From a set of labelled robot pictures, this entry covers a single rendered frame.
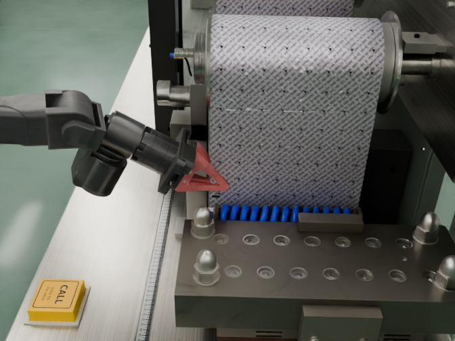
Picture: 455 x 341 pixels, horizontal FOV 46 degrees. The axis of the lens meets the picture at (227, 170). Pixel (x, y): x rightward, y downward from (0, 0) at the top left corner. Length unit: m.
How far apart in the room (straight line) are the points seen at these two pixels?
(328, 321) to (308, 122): 0.28
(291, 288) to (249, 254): 0.08
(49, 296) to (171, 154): 0.29
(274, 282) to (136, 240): 0.35
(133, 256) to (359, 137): 0.44
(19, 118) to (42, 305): 0.29
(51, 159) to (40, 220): 0.55
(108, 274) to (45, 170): 2.08
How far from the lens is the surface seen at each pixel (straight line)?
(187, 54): 0.78
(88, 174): 0.82
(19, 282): 2.33
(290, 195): 0.84
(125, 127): 0.78
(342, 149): 0.81
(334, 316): 0.71
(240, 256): 0.76
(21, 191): 2.85
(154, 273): 0.93
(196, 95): 0.84
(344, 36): 0.77
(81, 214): 1.08
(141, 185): 1.14
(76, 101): 0.77
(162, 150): 0.78
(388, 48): 0.78
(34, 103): 0.76
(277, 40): 0.75
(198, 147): 0.81
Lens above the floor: 1.53
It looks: 32 degrees down
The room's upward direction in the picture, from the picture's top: 1 degrees clockwise
